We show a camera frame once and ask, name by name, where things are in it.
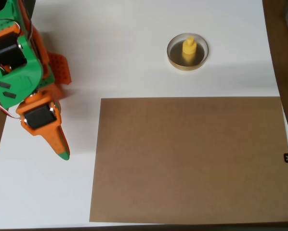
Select small yellow plastic piece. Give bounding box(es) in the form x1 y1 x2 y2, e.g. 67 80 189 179
182 36 197 56

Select shallow brown round dish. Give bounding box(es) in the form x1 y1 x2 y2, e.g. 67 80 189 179
167 32 209 72

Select brown rectangular board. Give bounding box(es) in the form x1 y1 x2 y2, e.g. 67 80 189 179
89 96 288 223

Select white red gripper servo cable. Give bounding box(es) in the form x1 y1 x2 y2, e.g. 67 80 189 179
0 97 23 120

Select thin arm servo wires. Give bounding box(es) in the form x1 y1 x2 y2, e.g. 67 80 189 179
13 19 38 52

